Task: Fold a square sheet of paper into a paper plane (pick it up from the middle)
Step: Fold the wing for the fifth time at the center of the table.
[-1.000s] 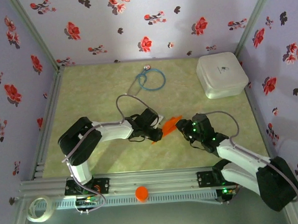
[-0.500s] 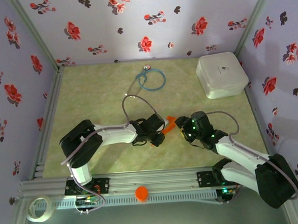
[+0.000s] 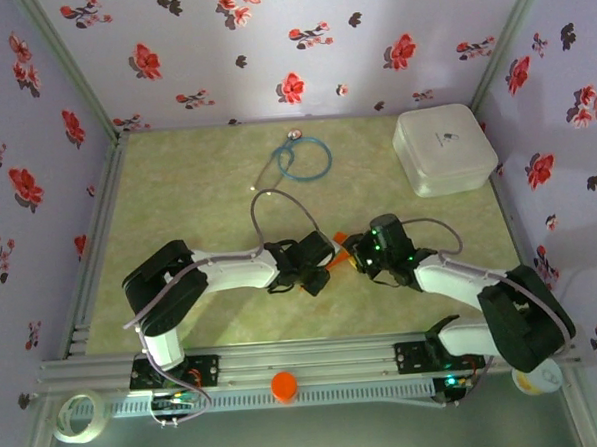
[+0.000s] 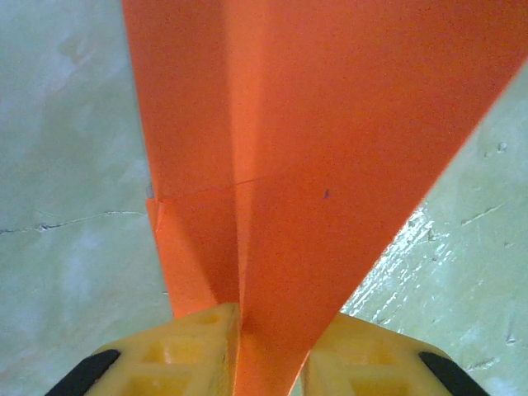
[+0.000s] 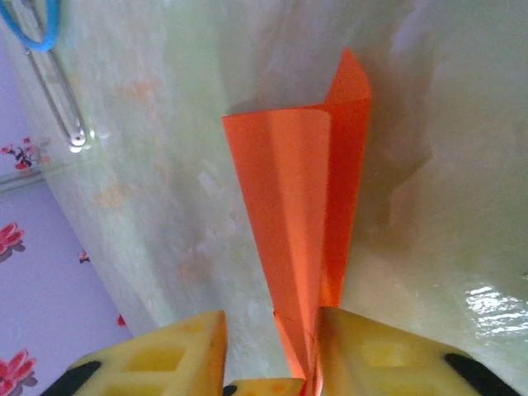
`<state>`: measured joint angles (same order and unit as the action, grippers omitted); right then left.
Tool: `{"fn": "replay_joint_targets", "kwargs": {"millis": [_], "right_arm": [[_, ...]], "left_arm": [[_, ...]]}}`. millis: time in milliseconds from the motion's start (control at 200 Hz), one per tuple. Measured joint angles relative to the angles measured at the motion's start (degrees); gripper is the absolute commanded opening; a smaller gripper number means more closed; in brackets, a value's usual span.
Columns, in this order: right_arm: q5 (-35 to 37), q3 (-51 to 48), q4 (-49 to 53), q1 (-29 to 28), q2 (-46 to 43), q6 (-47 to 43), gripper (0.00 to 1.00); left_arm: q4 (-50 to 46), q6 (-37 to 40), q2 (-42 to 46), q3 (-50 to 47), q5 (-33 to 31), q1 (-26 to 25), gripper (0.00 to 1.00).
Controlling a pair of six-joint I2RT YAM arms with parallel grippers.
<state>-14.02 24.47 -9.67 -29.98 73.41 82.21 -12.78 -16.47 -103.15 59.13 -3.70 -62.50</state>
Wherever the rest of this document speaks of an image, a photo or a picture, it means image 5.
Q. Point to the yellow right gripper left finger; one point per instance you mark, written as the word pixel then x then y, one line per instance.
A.
pixel 165 359

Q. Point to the orange paper sheet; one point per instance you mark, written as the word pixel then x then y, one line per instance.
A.
pixel 297 185

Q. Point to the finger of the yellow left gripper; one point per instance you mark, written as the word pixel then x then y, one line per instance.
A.
pixel 264 387

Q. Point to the thin aluminium base strip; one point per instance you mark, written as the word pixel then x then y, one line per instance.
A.
pixel 16 181

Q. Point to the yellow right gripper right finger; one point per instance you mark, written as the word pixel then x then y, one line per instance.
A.
pixel 383 359

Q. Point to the blue tube stethoscope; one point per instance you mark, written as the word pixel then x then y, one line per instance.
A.
pixel 76 142

